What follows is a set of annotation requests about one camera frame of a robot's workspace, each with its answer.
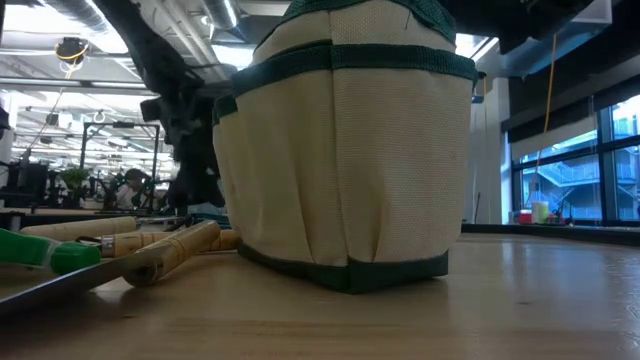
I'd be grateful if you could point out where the yellow hanging cable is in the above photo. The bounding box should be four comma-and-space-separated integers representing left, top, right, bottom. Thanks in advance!
542, 33, 559, 134

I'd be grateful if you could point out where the bright ceiling light panel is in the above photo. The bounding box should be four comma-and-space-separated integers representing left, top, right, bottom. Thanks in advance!
212, 43, 257, 70

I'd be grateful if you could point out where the white cup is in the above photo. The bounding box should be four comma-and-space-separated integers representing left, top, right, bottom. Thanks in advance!
530, 200, 550, 225

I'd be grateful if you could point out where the leafy green potted plant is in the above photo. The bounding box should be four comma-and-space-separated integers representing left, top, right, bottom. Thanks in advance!
59, 167, 91, 201

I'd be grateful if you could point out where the black room gantry frame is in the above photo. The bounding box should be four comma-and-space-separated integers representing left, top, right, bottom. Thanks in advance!
79, 122, 161, 201

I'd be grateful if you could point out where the person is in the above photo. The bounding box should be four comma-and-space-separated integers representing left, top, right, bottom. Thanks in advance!
113, 168, 151, 210

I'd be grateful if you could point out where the green plastic spray bottle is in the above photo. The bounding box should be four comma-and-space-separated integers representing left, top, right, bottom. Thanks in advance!
0, 228, 103, 276

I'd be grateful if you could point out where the silver round ceiling duct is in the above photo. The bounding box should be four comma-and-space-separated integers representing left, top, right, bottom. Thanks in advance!
202, 0, 240, 30

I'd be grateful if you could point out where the black ceiling cable reel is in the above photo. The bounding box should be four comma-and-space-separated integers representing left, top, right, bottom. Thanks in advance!
53, 36, 92, 76

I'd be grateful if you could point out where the cream and green gardening bag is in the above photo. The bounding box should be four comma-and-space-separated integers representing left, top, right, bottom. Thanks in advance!
212, 0, 481, 295

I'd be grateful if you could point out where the wide trowel with wooden handle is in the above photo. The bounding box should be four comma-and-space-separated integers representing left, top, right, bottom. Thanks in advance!
74, 228, 242, 259

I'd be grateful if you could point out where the claw hand rake wooden handle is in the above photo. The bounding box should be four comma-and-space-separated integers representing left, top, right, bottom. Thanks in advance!
19, 215, 139, 243

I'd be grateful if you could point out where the black aluminium table frame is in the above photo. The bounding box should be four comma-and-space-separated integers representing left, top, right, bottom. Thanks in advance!
0, 208, 640, 247

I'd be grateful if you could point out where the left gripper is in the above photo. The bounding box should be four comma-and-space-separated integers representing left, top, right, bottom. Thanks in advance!
139, 74, 227, 214

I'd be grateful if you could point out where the narrow transplanter with wooden handle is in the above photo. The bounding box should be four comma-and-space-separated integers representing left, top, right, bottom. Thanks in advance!
0, 219, 222, 316

